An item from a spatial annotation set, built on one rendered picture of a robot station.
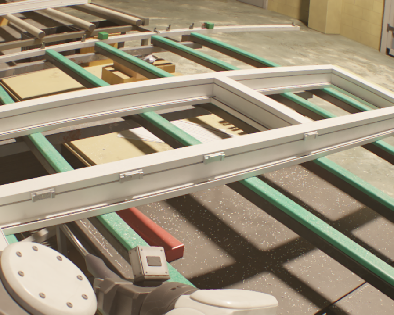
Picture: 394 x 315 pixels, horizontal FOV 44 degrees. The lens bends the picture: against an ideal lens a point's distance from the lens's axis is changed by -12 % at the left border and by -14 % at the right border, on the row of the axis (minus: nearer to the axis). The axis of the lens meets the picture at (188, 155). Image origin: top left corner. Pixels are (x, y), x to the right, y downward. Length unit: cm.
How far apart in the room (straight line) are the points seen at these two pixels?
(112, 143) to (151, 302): 128
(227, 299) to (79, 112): 99
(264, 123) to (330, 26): 682
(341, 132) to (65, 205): 76
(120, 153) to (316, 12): 672
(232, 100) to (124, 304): 100
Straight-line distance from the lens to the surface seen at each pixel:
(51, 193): 96
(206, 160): 111
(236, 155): 117
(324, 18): 815
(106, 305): 66
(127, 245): 94
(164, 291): 61
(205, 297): 49
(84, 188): 99
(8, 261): 35
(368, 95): 188
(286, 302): 127
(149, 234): 138
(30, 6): 342
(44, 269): 36
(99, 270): 75
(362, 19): 815
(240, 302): 49
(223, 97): 158
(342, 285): 137
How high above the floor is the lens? 140
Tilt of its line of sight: 25 degrees down
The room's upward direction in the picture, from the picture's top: 5 degrees clockwise
